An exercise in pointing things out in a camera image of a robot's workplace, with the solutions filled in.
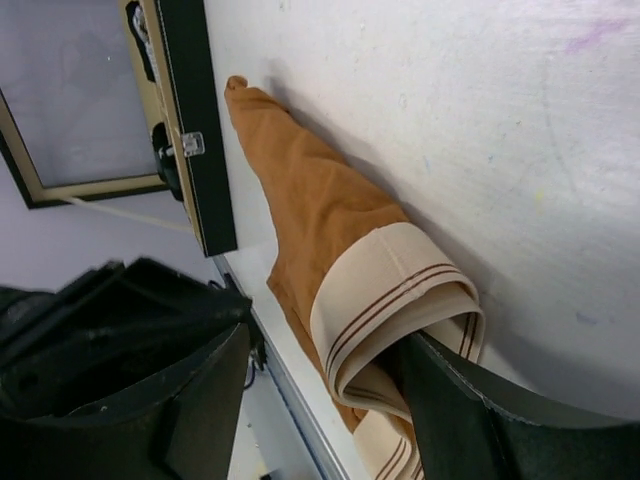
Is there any glass box lid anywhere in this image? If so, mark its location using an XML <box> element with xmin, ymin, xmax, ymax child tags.
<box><xmin>1</xmin><ymin>1</ymin><xmax>166</xmax><ymax>209</ymax></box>

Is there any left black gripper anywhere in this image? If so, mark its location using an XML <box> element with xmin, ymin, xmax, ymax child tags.
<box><xmin>1</xmin><ymin>258</ymin><xmax>251</xmax><ymax>418</ymax></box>

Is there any black underwear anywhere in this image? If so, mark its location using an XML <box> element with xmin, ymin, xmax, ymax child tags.
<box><xmin>151</xmin><ymin>122</ymin><xmax>184</xmax><ymax>202</ymax></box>
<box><xmin>125</xmin><ymin>1</ymin><xmax>157</xmax><ymax>83</ymax></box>

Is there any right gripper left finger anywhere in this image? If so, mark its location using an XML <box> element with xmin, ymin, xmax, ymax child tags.
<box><xmin>1</xmin><ymin>324</ymin><xmax>250</xmax><ymax>479</ymax></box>

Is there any rolled black underwear in box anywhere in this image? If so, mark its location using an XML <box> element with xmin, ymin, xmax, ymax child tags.
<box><xmin>151</xmin><ymin>122</ymin><xmax>184</xmax><ymax>202</ymax></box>

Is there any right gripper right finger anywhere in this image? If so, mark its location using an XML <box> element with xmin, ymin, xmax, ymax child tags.
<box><xmin>399</xmin><ymin>332</ymin><xmax>639</xmax><ymax>479</ymax></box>

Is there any orange underwear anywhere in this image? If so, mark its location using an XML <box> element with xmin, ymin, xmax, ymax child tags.
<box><xmin>224</xmin><ymin>76</ymin><xmax>485</xmax><ymax>479</ymax></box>

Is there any aluminium mounting rail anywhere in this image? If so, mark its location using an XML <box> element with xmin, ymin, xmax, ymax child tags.
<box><xmin>213</xmin><ymin>256</ymin><xmax>368</xmax><ymax>479</ymax></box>

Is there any wooden compartment organizer box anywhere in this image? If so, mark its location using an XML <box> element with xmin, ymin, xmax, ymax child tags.
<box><xmin>119</xmin><ymin>1</ymin><xmax>237</xmax><ymax>257</ymax></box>

